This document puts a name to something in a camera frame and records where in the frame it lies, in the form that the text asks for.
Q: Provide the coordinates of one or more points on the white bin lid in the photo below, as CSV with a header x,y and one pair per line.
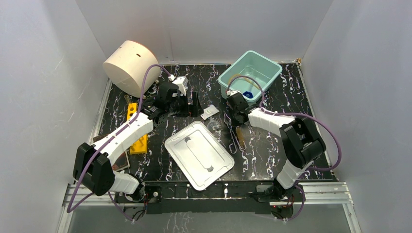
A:
x,y
199,155

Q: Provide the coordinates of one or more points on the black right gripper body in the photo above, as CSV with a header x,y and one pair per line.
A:
x,y
233,114

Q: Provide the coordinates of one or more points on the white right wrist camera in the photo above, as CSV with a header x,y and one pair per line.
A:
x,y
230,92

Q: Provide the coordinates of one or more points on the glass test tube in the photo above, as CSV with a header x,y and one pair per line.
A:
x,y
127,98

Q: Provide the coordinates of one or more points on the tan rubber tube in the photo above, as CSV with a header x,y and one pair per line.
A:
x,y
245,79

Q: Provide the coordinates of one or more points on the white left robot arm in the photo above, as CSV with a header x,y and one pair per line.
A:
x,y
93,163

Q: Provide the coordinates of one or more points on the wooden test tube clamp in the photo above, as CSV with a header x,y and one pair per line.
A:
x,y
240,138

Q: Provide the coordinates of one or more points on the teal plastic bin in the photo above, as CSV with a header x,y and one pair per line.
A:
x,y
254,66

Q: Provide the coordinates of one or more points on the dark book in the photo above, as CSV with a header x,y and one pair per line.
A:
x,y
122,162

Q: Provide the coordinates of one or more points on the cream cylindrical drum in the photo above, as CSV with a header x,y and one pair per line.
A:
x,y
127,65

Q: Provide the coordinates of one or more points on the white paper packet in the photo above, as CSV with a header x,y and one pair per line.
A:
x,y
209,111

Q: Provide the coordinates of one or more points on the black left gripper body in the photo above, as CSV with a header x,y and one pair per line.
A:
x,y
188,102

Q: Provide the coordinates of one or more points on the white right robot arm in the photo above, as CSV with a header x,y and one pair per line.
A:
x,y
301,141

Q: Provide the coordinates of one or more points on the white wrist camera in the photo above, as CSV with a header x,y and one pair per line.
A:
x,y
230,92
181,82

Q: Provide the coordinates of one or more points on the yellow test tube rack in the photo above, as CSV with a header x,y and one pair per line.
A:
x,y
140,146

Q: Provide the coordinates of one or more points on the clear cylinder blue base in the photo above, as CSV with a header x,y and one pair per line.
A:
x,y
248,94

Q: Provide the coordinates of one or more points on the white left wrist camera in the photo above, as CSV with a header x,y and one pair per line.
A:
x,y
181,82

